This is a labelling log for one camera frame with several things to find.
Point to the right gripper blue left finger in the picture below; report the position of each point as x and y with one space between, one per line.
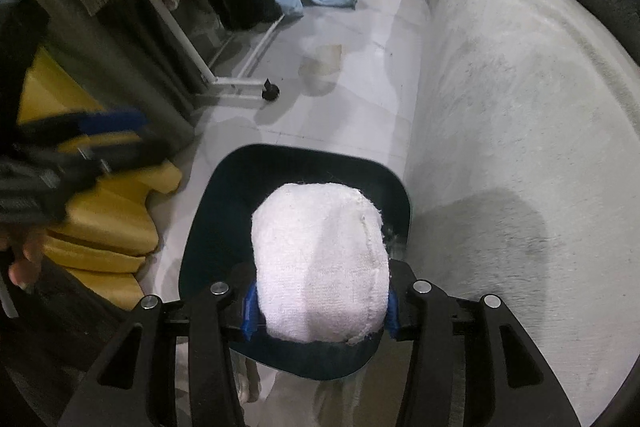
250 312

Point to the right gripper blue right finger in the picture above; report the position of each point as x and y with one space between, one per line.
391 321

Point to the white slipper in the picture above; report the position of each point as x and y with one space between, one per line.
322 270

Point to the black trash bin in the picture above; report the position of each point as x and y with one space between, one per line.
219 247

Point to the person's left hand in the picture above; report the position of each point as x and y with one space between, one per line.
26 244

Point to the grey bed with sheet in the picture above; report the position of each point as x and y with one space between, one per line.
523 176

